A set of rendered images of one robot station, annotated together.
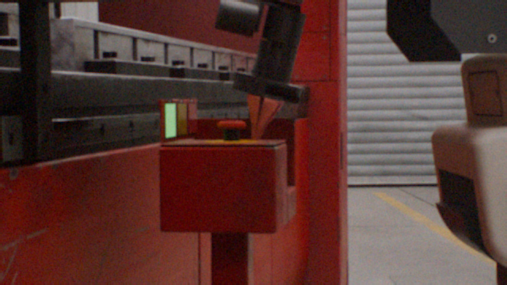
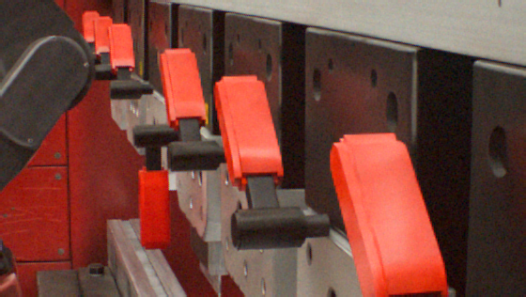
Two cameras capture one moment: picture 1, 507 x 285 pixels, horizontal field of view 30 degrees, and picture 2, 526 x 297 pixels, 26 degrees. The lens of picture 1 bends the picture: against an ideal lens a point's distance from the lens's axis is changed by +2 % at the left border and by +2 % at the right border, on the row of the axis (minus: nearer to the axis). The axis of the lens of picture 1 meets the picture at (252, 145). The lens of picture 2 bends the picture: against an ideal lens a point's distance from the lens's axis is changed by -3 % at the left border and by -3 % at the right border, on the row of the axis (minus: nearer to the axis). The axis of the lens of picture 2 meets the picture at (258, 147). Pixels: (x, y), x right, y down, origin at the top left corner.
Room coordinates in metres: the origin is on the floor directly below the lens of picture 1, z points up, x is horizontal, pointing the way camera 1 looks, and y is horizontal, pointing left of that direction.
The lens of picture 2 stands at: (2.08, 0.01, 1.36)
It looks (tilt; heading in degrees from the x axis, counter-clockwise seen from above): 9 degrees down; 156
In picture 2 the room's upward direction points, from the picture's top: straight up
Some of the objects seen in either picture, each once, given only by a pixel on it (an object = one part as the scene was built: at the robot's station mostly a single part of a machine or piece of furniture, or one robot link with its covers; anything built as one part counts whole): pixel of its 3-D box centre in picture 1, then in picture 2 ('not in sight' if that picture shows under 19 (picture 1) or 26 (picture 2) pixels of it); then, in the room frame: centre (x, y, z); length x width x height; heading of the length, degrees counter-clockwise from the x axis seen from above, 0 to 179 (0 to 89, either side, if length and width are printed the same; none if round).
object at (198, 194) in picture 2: not in sight; (244, 115); (1.29, 0.36, 1.26); 0.15 x 0.09 x 0.17; 168
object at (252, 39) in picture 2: not in sight; (315, 156); (1.49, 0.32, 1.26); 0.15 x 0.09 x 0.17; 168
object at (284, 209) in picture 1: (231, 161); not in sight; (1.35, 0.03, 0.75); 0.20 x 0.16 x 0.18; 170
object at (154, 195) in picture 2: not in sight; (161, 187); (1.26, 0.31, 1.20); 0.04 x 0.02 x 0.10; 78
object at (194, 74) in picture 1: (191, 75); not in sight; (2.09, 0.13, 0.89); 0.30 x 0.05 x 0.03; 168
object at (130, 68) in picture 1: (130, 70); not in sight; (1.70, 0.22, 0.89); 0.30 x 0.05 x 0.03; 168
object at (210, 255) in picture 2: not in sight; (208, 232); (1.12, 0.40, 1.13); 0.10 x 0.02 x 0.10; 168
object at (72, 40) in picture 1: (196, 64); not in sight; (2.36, 0.14, 0.92); 1.67 x 0.06 x 0.10; 168
